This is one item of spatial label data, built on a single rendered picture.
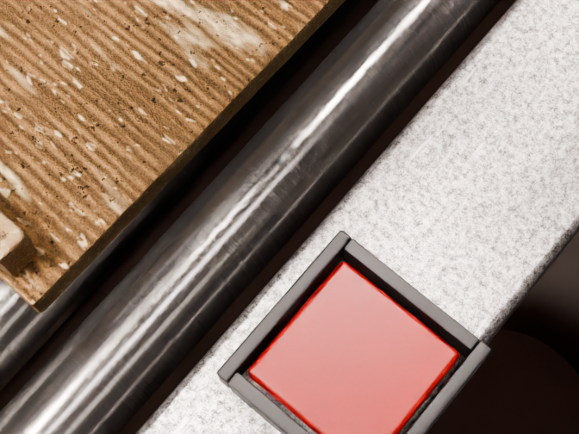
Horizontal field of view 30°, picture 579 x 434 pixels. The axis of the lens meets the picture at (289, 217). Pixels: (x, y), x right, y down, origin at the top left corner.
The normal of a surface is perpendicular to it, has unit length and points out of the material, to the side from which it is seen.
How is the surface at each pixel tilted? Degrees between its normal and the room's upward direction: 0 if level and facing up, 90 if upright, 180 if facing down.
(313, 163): 31
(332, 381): 0
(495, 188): 0
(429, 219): 0
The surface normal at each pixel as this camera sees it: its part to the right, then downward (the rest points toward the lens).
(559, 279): -0.31, 0.89
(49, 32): -0.02, -0.31
